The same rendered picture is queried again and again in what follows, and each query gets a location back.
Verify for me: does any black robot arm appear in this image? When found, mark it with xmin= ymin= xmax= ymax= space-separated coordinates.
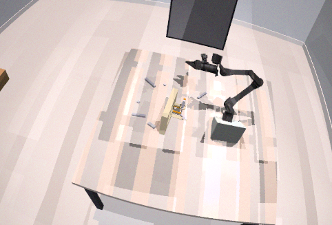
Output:
xmin=200 ymin=53 xmax=264 ymax=122

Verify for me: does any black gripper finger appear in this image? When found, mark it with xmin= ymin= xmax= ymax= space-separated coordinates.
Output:
xmin=185 ymin=60 xmax=197 ymax=69

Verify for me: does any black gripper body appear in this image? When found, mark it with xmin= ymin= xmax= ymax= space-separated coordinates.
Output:
xmin=195 ymin=60 xmax=211 ymax=72

